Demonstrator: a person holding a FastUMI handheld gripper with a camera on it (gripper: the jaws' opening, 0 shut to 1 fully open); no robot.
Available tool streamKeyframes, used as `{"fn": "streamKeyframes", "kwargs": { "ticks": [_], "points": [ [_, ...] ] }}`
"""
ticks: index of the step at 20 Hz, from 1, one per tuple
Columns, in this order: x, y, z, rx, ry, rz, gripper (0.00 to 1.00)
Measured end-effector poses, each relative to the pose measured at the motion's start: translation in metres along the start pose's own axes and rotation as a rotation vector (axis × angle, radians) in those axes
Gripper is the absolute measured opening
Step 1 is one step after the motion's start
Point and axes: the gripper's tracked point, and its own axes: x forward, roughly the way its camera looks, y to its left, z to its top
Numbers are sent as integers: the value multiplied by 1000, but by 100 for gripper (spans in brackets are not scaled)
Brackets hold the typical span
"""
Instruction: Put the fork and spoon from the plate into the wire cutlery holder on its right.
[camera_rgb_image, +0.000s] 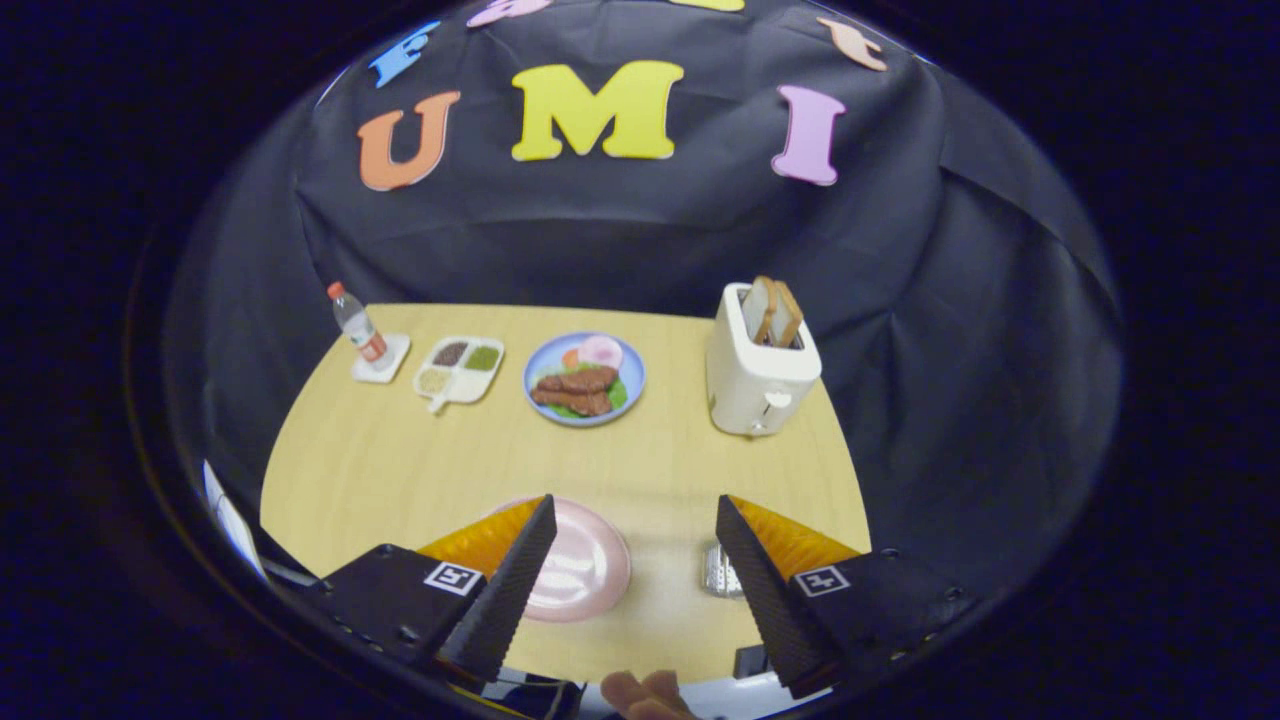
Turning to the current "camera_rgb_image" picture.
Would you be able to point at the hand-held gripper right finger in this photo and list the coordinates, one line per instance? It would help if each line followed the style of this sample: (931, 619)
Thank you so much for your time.
(765, 600)

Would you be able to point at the white square coaster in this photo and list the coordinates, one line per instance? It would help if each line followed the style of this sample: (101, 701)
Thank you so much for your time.
(388, 365)

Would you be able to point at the brown sausage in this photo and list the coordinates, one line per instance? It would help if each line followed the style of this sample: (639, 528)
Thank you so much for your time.
(570, 401)
(580, 380)

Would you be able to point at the green lettuce leaf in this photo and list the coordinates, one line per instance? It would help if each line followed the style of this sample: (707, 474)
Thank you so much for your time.
(620, 394)

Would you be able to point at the blue plate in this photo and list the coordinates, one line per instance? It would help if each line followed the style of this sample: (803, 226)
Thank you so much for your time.
(632, 385)

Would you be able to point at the clear water bottle red label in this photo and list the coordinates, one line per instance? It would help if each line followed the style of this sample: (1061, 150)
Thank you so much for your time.
(355, 322)

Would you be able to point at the brown toast slice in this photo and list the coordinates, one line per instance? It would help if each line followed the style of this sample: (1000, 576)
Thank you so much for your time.
(788, 315)
(763, 308)

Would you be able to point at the pink plate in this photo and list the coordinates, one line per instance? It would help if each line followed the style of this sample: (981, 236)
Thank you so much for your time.
(585, 565)

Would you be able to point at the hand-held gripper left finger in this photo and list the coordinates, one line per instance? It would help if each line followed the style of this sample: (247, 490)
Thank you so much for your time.
(500, 600)

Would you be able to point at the white divided dish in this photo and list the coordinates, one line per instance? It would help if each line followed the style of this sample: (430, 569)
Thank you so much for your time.
(460, 385)

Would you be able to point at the pink ham slice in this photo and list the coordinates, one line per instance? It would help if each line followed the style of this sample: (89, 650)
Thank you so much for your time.
(602, 351)

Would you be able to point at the white toaster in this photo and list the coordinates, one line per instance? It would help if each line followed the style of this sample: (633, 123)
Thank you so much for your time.
(755, 395)

